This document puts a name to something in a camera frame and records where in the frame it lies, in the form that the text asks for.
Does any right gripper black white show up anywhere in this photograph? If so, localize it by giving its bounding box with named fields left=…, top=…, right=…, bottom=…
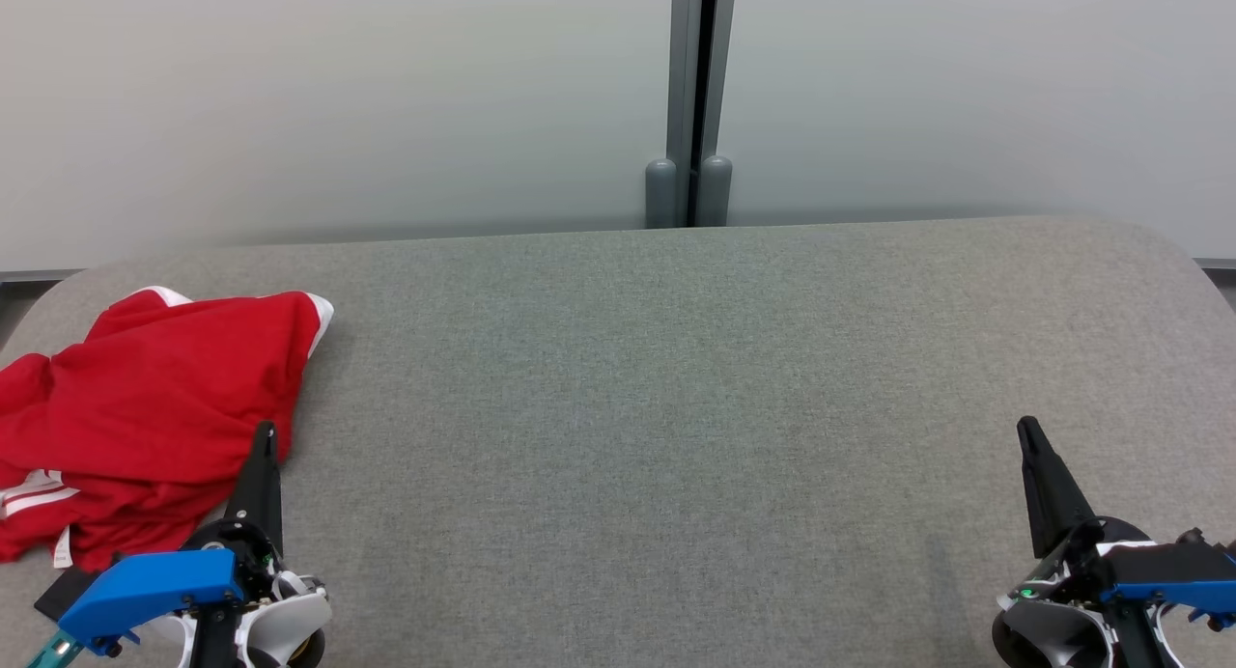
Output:
left=992, top=415, right=1191, bottom=668

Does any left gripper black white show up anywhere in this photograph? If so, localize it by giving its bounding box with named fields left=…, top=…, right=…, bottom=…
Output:
left=145, top=421, right=335, bottom=668

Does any grey fabric padded surface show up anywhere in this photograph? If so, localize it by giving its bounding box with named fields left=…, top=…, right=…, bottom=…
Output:
left=0, top=214, right=1236, bottom=668

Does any grey cylindrical post bumper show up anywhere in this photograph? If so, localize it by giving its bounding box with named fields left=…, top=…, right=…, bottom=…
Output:
left=644, top=158, right=679, bottom=230
left=699, top=154, right=733, bottom=227

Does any grey metal partition frame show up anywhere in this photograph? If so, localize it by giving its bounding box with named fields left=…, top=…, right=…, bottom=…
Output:
left=664, top=0, right=740, bottom=227

